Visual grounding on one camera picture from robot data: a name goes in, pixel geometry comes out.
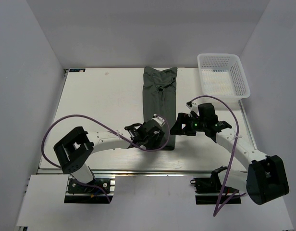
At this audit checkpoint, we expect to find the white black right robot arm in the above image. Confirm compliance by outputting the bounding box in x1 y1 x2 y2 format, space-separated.
170 102 289 205

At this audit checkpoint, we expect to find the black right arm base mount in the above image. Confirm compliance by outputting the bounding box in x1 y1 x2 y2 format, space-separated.
190 178 241 205

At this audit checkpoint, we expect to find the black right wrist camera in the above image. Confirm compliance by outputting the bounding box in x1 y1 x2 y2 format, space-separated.
214 121 232 132

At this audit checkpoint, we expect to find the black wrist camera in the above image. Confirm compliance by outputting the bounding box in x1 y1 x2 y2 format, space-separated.
124 123 142 141
214 121 232 132

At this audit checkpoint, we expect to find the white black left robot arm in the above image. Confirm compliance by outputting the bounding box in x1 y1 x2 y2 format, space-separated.
53 115 166 192

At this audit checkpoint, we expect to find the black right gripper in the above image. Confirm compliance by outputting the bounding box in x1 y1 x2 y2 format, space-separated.
169 113 207 136

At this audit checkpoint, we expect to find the aluminium table edge rail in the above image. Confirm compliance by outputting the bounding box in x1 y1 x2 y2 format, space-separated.
36 168 268 178

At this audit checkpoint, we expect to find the dark green t-shirt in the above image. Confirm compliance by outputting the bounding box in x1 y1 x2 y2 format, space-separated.
142 66 178 151

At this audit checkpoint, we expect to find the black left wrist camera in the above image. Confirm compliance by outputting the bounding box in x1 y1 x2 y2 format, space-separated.
124 123 142 141

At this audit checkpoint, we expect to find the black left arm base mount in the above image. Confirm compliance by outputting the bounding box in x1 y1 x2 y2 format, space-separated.
64 178 115 204

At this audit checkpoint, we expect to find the white perforated plastic basket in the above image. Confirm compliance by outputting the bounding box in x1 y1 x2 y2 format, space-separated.
197 53 250 102

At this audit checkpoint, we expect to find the dark label sticker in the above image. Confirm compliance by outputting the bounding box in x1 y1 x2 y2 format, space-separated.
69 68 86 73

